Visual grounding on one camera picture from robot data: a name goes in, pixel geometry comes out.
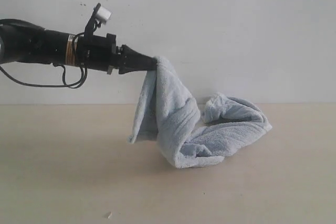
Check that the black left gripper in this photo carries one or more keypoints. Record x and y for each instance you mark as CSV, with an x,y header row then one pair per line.
x,y
103,54

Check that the light blue terry towel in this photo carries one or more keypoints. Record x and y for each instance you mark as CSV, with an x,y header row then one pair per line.
x,y
168,114

